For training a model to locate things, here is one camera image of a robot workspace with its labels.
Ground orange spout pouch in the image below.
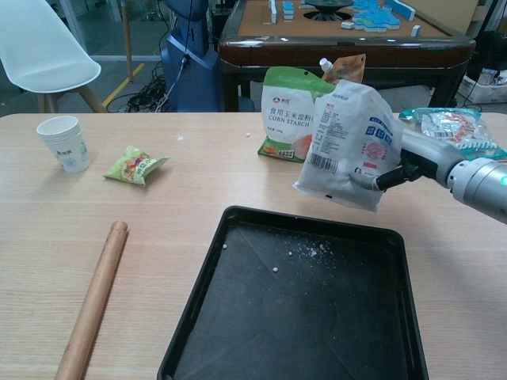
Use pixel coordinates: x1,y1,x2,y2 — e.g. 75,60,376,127
318,53,367,85

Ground dark brown mahjong table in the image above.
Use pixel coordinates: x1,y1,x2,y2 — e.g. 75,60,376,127
216,0,476,114

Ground wooden rolling pin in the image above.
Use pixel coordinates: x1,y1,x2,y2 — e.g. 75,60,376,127
54,220,128,380

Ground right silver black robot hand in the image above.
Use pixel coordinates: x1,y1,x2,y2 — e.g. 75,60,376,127
350,130,465,194

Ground blue mahjong tile pile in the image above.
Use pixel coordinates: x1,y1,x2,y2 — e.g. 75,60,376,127
351,0,415,32

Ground black square plastic tray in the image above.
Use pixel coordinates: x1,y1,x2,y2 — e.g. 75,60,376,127
157,205,431,380

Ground white chair with wooden legs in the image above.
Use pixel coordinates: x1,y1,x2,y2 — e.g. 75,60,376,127
0,0,108,116

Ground green white corn starch bag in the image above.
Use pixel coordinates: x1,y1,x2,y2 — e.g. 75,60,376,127
257,66,337,163

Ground green snack packet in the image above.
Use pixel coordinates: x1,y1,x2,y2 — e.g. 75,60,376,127
103,144,170,187

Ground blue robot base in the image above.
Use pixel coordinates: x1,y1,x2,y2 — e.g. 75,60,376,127
160,0,254,114

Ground black cable bundle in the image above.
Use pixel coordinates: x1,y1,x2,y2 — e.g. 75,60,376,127
125,63,177,114

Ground white blue powder bag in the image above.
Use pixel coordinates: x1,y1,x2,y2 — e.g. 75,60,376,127
292,81,404,213

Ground white paper cup stack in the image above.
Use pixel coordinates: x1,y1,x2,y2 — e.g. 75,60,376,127
36,115,92,174

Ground teal instant noodle packet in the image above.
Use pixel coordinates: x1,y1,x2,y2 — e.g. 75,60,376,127
398,106,507,162

